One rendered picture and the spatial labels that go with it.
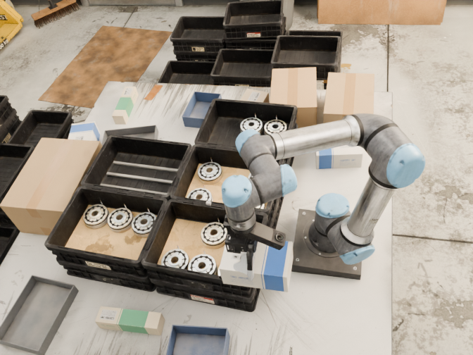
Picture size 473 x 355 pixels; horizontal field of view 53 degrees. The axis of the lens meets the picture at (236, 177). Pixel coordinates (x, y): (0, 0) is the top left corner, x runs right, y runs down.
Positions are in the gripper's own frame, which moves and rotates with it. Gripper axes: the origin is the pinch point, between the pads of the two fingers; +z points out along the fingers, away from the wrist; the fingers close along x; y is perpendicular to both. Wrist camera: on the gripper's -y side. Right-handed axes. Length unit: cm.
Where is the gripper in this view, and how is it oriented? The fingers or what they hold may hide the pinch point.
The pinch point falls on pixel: (256, 260)
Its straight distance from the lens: 145.6
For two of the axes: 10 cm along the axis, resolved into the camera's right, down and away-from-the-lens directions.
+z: 1.3, 6.5, 7.5
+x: -2.0, 7.6, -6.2
